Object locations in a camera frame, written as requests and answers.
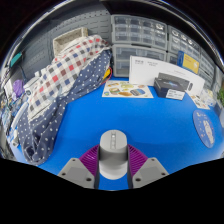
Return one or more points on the purple plastic bag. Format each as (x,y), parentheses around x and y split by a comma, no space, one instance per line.
(18,88)

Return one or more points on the white computer mouse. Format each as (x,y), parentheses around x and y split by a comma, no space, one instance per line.
(113,153)

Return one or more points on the round blue printed mouse pad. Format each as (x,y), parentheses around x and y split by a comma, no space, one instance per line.
(205,128)

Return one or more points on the navy polka dot cloth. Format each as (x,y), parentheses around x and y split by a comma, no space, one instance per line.
(50,130)

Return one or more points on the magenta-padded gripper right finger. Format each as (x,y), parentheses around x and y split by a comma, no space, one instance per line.
(150,171)

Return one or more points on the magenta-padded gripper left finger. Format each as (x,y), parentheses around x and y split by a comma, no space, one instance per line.
(75,171)

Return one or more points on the yellow red small packet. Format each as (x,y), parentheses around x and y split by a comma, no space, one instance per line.
(107,74)

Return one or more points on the small black box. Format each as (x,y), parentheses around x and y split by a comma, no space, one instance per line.
(166,88)

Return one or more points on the white woven basket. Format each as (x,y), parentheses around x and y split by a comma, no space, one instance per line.
(66,38)

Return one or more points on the red blue checkered cloth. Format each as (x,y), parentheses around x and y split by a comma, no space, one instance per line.
(63,73)

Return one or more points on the sticker sheet with food pictures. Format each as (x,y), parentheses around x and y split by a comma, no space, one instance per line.
(126,89)

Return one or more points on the clear package with white item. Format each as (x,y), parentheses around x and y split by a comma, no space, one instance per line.
(209,97)

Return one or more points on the white keyboard box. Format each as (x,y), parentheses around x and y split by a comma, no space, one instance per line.
(143,70)

